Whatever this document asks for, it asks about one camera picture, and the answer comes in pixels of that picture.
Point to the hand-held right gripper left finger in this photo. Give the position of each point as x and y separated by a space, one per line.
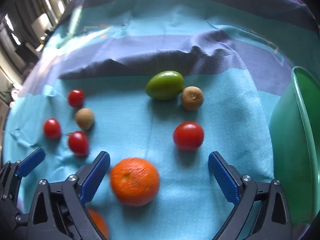
96 177

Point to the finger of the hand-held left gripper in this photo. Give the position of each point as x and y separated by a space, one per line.
30 164

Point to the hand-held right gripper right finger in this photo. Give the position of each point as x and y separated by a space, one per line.
223 180

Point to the small red tomato with stem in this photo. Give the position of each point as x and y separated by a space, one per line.
78 143

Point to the orange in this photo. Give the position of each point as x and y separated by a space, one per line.
135 181
100 223

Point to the large red tomato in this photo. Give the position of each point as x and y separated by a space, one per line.
188 136

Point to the small pale kiwi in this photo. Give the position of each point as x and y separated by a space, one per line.
85 118

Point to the green plastic bowl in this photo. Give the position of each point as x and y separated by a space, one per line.
290 142

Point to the large brown kiwi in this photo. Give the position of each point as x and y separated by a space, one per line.
192 98

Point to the teal and purple striped blanket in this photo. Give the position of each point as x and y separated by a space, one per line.
150 130

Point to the green mango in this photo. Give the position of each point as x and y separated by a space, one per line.
165 85

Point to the grey curtain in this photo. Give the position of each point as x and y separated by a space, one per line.
47 2

